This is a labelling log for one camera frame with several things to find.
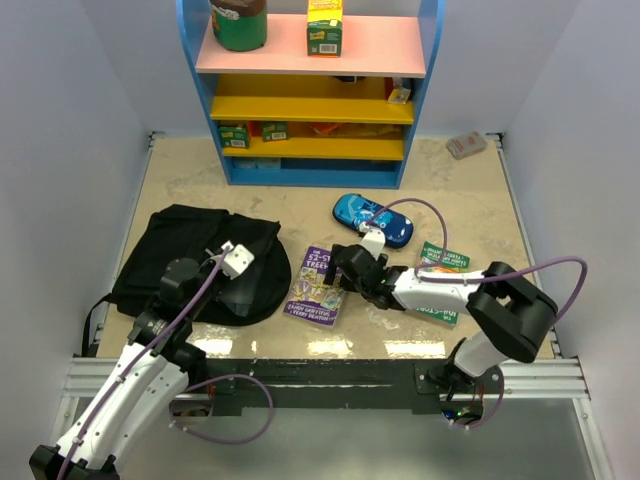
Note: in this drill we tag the blue shelf unit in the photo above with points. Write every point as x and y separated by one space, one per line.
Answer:
281 82

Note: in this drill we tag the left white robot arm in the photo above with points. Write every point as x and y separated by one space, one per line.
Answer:
154 366

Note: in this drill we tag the blue shark pencil case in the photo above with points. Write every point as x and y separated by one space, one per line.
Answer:
359 214

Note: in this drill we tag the orange yellow snack packets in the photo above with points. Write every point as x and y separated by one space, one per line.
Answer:
353 130

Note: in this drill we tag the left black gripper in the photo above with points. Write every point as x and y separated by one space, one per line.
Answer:
225 279

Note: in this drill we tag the yellow green carton box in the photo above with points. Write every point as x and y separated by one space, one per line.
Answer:
324 28

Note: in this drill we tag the right small green box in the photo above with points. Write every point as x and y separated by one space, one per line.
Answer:
274 131

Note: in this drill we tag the small green box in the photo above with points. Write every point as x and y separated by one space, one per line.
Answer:
234 135
274 131

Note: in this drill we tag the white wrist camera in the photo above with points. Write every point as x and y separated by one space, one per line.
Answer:
235 259
373 239

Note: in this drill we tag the left small green box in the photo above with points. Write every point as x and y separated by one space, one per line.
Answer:
234 135

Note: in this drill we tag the purple 52-storey treehouse book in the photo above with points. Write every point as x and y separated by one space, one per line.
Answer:
310 299

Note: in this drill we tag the green cylindrical canister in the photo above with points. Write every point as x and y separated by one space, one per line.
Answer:
239 25

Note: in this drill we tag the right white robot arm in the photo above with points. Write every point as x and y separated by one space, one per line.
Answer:
512 313

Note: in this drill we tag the black backpack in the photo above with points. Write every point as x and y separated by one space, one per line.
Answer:
185 232

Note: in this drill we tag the green 104-storey treehouse book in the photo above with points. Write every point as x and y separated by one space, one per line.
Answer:
438 262

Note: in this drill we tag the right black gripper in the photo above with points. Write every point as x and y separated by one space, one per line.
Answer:
330 273

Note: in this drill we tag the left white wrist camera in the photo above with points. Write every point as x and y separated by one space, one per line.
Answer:
235 259

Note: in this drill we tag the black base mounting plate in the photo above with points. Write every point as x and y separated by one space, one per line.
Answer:
405 384

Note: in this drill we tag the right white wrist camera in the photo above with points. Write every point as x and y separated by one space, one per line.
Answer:
373 239

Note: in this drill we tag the grey red packet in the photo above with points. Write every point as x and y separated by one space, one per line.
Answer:
466 145

